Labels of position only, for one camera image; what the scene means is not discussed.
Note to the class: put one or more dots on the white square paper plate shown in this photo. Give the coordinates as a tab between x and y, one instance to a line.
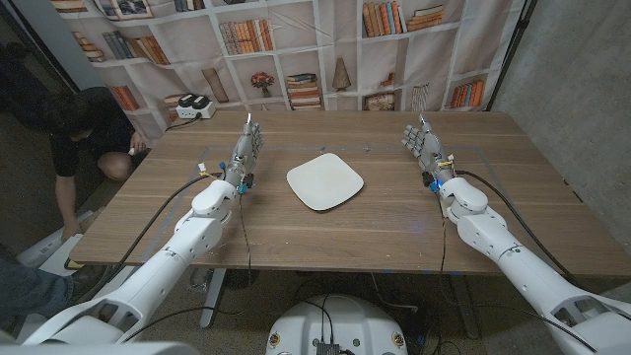
324	181

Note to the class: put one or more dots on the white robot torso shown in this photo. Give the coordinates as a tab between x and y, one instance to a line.
336	323

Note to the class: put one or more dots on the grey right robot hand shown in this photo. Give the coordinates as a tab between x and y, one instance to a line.
433	153

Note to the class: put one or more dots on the person in black shirt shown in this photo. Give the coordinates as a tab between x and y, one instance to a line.
74	123

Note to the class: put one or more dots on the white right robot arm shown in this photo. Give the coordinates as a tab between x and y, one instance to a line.
517	261

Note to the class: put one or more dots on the white floor panel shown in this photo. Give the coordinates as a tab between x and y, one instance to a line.
59	256

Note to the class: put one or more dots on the person in jeans dark shoes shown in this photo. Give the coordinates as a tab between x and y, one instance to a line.
29	291

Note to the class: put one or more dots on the white power strip black adapters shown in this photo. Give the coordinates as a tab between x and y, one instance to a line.
195	108

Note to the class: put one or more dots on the printed bookshelf backdrop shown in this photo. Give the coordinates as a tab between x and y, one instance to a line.
320	39

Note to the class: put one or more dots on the grey table leg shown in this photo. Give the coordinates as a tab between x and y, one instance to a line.
466	308
213	298

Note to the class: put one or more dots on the long white floor device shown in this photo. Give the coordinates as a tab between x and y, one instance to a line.
44	246

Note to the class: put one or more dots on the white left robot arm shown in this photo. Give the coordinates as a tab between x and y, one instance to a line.
162	266

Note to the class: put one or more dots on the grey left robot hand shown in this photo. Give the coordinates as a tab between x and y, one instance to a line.
241	158

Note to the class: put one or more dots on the black backdrop stand pole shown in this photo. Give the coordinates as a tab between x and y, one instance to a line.
509	54

